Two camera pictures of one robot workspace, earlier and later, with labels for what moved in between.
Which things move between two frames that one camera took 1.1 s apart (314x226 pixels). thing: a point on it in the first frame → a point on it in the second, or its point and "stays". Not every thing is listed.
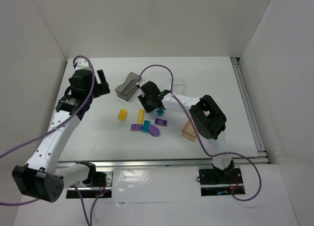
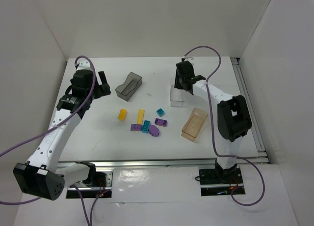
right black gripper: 149,101 → 180,79
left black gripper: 98,86 stays
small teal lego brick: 160,112 stays
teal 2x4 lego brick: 145,126 stays
